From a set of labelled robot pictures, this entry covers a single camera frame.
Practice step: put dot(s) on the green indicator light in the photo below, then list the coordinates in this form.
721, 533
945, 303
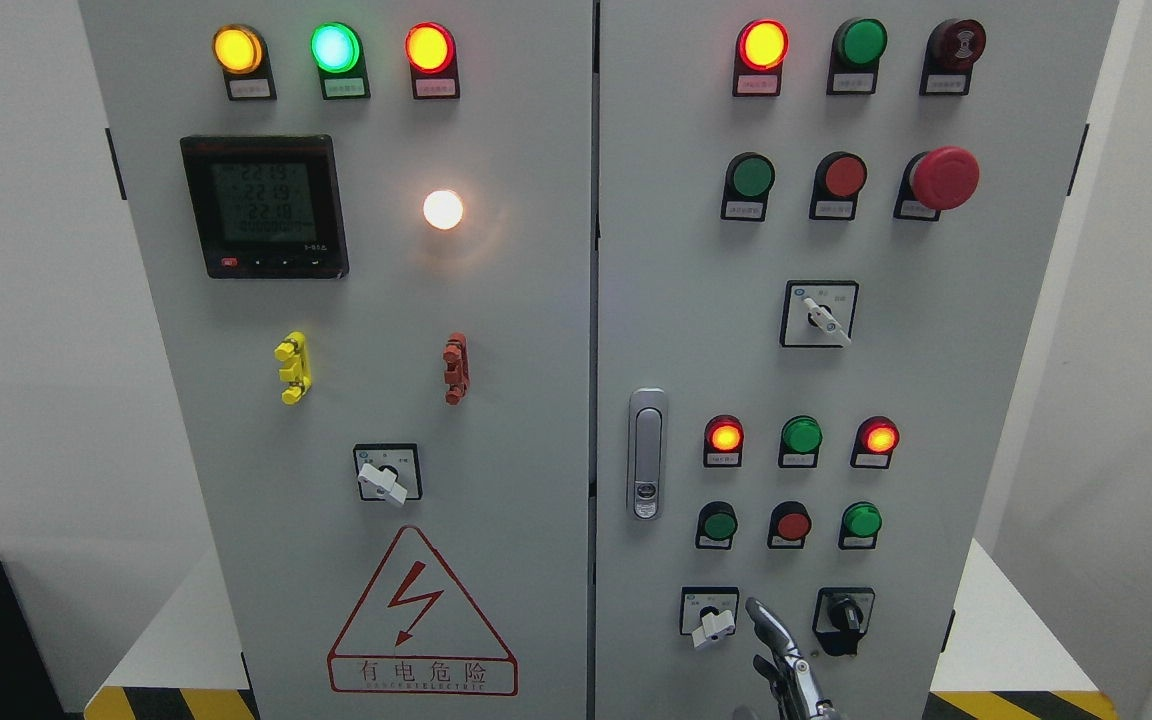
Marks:
860, 43
335, 47

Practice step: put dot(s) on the red lit indicator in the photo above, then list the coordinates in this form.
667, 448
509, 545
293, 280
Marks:
877, 435
724, 435

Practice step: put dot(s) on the red push button lower middle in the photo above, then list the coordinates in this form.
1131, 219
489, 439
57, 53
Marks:
789, 526

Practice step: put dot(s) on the white platform with hazard stripes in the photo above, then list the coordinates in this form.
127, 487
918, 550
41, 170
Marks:
1001, 661

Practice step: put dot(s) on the red push button upper row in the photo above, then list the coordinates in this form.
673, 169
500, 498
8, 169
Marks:
841, 175

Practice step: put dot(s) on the white selector switch right upper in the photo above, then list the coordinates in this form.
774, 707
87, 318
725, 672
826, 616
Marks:
818, 313

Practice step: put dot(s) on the green indicator lower middle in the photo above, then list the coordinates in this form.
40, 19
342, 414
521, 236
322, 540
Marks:
801, 436

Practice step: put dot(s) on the white selector switch right lower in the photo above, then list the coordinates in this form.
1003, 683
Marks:
708, 613

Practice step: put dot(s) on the yellow terminal connector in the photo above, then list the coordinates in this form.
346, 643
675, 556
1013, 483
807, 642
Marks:
295, 372

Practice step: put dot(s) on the green indicator light right top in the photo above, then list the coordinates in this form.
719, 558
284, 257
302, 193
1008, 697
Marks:
860, 43

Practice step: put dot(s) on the silver door handle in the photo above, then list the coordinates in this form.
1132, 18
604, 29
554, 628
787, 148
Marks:
647, 414

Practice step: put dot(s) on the red indicator light left door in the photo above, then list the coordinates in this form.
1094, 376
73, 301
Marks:
429, 48

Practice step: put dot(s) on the red lit indicator lower left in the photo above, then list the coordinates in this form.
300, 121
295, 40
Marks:
724, 435

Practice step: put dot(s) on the white selector switch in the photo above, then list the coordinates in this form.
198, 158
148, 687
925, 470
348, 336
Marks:
818, 313
708, 613

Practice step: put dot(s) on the black selector switch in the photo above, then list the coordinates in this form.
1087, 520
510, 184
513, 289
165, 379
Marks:
841, 618

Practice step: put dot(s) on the red high voltage warning sticker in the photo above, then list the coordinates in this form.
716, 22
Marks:
416, 630

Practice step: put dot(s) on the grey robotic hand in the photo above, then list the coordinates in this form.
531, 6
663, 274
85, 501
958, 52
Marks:
793, 684

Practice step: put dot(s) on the red terminal connector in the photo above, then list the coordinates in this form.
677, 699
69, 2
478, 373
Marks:
456, 375

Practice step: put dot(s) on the red indicator light right top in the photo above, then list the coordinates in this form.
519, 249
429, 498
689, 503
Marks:
763, 44

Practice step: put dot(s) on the yellow indicator light top left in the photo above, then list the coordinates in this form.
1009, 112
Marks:
238, 49

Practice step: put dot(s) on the white selector switch left door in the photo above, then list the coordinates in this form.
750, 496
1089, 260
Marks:
389, 473

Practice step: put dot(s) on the black digital power meter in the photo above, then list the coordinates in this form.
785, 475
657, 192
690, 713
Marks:
266, 207

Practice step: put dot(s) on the white indicator light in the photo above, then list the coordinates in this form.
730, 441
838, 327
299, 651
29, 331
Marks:
443, 209

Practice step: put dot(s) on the red lit indicator lower right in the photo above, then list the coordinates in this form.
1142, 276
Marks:
877, 435

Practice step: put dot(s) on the red emergency stop button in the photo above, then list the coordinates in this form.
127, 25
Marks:
945, 178

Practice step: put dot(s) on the green push button lower right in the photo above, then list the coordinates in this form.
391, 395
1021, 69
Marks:
861, 523

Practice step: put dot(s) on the green push button upper row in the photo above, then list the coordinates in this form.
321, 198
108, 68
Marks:
749, 176

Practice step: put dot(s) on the grey electrical cabinet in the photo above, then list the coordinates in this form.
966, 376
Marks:
599, 254

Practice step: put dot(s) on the green indicator light top left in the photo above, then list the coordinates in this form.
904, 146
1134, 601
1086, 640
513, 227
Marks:
335, 47

